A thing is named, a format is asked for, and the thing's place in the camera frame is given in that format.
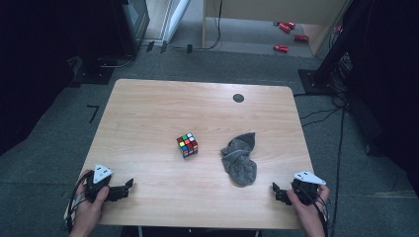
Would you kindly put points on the person's left hand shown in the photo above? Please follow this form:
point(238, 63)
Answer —
point(87, 212)

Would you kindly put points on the small red object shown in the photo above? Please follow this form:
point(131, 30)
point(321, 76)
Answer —
point(291, 25)
point(301, 38)
point(337, 28)
point(284, 28)
point(281, 48)

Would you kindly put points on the person's right hand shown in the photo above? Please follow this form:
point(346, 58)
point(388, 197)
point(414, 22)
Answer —
point(306, 214)

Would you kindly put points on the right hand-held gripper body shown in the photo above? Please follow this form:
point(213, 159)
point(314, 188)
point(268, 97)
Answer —
point(306, 191)

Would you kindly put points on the light wooden shelf frame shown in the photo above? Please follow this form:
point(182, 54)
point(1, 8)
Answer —
point(263, 8)

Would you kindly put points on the black metal stand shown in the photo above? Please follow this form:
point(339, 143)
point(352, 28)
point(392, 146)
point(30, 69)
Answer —
point(324, 74)

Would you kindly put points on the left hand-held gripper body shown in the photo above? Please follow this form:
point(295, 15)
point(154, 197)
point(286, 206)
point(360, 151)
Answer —
point(99, 189)

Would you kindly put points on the dark monitor on stand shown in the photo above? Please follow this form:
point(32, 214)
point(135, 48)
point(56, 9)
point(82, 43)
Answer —
point(131, 26)

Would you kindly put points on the black flat stand base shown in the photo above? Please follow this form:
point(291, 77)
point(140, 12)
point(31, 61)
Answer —
point(94, 72)

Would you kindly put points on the dark round table cap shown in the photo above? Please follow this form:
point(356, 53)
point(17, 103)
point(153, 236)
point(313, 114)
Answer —
point(238, 98)

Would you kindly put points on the grey fuzzy cloth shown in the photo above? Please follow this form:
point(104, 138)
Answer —
point(240, 161)

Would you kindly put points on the multicoloured puzzle cube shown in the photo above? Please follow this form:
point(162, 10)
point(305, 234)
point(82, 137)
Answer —
point(187, 144)

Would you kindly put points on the white panel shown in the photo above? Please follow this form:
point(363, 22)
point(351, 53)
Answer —
point(176, 19)

